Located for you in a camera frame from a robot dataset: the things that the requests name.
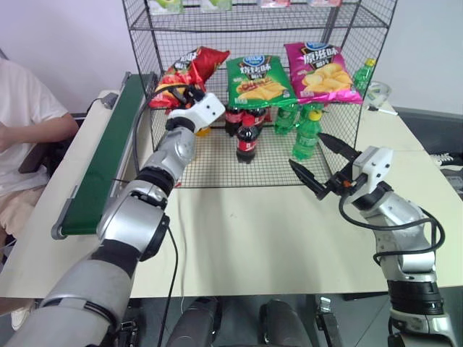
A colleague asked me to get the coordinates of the cola bottle red label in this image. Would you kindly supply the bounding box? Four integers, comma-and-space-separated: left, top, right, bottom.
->
235, 115, 262, 165
224, 104, 245, 137
252, 106, 273, 128

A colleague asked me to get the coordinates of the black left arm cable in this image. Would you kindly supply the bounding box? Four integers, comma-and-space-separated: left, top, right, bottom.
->
131, 82, 191, 174

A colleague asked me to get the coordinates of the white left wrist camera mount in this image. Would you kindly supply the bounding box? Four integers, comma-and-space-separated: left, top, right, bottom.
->
168, 91, 226, 137

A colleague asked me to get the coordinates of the black table clamp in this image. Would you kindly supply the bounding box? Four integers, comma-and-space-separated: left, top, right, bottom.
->
313, 296, 345, 347

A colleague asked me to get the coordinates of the thin black cable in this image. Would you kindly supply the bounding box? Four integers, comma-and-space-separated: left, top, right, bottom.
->
156, 215, 180, 347

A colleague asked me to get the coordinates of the magenta chips bag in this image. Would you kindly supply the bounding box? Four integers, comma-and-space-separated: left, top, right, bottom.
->
284, 41, 364, 106

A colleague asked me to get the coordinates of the person in white shirt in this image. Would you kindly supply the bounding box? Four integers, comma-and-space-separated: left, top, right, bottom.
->
0, 48, 80, 261

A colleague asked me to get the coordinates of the dark rounded shape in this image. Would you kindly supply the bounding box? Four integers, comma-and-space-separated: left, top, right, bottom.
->
169, 296, 222, 347
258, 299, 309, 347

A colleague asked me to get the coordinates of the grey conveyor motor box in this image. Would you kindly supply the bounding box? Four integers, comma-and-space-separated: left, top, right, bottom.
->
101, 92, 120, 110

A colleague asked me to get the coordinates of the green conveyor belt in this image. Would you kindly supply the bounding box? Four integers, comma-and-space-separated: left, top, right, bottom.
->
51, 71, 157, 240

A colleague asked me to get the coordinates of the white shoe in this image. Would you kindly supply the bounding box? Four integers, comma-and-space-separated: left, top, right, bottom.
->
9, 306, 35, 332

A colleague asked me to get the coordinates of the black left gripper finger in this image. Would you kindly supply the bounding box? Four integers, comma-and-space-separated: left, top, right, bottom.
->
169, 86, 186, 108

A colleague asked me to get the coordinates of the green soda bottle yellow cap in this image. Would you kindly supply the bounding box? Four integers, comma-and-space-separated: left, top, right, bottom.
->
292, 109, 323, 161

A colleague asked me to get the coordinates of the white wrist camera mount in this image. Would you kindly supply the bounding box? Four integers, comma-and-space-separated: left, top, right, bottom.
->
352, 145, 394, 198
168, 91, 226, 137

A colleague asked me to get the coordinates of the green snack box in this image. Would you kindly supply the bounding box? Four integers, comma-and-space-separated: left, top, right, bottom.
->
147, 0, 186, 15
200, 0, 233, 12

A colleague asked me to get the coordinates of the green chips bag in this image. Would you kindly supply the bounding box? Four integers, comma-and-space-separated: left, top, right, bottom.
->
226, 54, 298, 108

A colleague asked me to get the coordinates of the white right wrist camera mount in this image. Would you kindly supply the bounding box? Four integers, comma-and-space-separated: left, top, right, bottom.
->
352, 145, 394, 198

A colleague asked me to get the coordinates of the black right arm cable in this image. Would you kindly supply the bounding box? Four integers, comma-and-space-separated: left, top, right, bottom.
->
339, 194, 446, 265

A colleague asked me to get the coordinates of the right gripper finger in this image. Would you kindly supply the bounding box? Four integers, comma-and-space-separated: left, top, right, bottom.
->
318, 132, 362, 165
288, 158, 333, 201

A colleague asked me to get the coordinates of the black equipment with cables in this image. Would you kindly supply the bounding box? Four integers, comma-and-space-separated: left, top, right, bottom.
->
429, 150, 463, 198

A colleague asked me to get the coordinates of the white marker pen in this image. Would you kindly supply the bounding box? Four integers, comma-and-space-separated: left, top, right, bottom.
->
366, 104, 399, 116

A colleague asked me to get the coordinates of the red chips bag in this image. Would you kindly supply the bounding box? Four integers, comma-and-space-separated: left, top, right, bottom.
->
148, 46, 232, 109

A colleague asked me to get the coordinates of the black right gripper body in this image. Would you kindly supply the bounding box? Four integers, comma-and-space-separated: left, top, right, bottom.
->
323, 158, 359, 199

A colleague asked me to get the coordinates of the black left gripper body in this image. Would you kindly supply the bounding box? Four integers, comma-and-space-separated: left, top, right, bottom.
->
180, 85, 206, 109

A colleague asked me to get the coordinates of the black wire rack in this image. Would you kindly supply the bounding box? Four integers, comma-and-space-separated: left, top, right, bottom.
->
121, 0, 399, 189

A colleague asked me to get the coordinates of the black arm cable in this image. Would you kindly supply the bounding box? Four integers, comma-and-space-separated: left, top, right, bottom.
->
131, 82, 191, 174
339, 194, 446, 265

